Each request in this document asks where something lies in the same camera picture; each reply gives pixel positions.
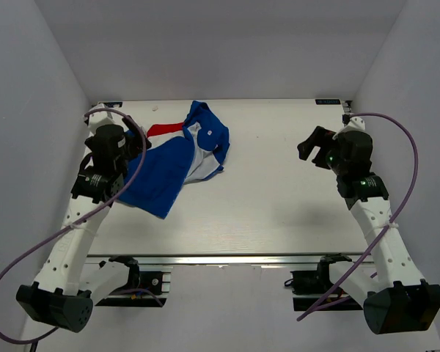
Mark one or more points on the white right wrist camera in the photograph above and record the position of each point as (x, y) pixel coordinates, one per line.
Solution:
(350, 123)

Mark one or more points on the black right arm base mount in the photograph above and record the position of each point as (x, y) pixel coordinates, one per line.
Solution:
(308, 285)

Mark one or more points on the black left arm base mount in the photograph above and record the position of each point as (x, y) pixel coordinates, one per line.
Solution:
(144, 287)

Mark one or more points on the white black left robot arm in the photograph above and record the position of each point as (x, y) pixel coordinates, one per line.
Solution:
(59, 296)

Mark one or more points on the aluminium right side rail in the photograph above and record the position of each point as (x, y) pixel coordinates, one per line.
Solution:
(347, 111)

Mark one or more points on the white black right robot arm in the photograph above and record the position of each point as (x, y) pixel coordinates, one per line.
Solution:
(384, 281)

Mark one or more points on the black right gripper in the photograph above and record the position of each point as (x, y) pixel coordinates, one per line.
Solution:
(319, 137)

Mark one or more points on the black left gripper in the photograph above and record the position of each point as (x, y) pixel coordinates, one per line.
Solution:
(89, 143)

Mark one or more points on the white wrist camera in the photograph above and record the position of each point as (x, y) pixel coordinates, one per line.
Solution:
(95, 120)
(350, 123)

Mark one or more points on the blue white red hooded jacket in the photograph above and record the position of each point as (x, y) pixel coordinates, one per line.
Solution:
(183, 152)

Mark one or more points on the blue left corner label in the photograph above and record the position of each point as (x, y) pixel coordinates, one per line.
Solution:
(112, 105)

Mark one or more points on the blue corner label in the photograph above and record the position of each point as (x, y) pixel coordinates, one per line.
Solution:
(112, 105)
(327, 101)

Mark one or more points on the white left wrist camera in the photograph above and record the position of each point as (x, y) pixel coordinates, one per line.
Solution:
(95, 120)

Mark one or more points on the blue right corner label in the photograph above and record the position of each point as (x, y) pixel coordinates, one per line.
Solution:
(327, 101)

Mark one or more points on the aluminium front table rail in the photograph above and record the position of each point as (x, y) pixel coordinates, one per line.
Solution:
(224, 259)

